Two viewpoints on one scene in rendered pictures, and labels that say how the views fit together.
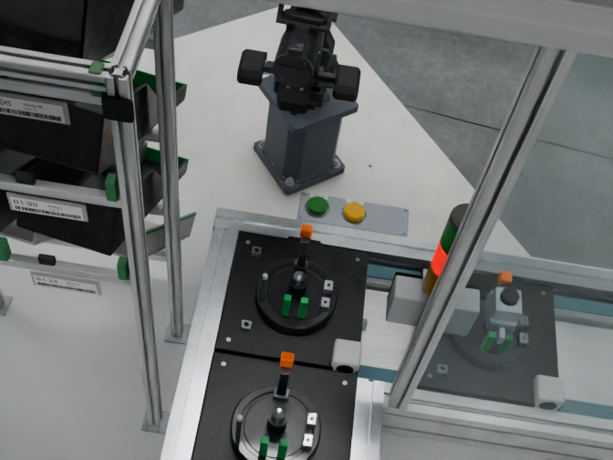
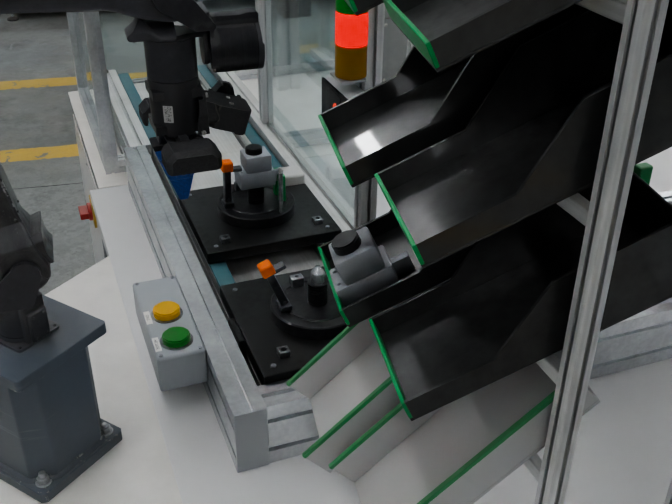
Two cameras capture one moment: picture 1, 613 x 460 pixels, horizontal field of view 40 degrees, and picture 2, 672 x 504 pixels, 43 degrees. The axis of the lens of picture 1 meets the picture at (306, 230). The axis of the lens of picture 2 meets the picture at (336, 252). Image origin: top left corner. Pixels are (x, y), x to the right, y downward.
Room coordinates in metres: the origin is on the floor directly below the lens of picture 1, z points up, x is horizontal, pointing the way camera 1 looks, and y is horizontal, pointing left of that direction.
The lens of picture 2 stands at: (1.10, 0.99, 1.70)
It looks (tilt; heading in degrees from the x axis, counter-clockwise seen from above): 31 degrees down; 250
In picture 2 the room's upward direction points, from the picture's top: 1 degrees clockwise
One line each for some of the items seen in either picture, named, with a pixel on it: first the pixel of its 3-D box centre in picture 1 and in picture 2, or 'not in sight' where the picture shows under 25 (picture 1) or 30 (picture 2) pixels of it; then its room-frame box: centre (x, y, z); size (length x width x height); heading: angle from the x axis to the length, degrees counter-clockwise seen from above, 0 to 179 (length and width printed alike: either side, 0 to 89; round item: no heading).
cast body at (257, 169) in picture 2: not in sight; (259, 164); (0.75, -0.34, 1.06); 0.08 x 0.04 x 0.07; 1
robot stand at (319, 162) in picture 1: (303, 128); (36, 393); (1.17, 0.04, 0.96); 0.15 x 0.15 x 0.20; 39
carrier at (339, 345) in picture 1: (297, 285); (318, 288); (0.76, 0.00, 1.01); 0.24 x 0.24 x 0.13; 1
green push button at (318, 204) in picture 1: (316, 207); (176, 339); (0.97, -0.01, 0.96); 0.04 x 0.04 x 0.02
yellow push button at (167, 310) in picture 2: (354, 213); (166, 313); (0.97, -0.08, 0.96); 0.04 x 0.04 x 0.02
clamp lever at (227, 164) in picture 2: not in sight; (231, 180); (0.80, -0.34, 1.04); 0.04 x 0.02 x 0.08; 1
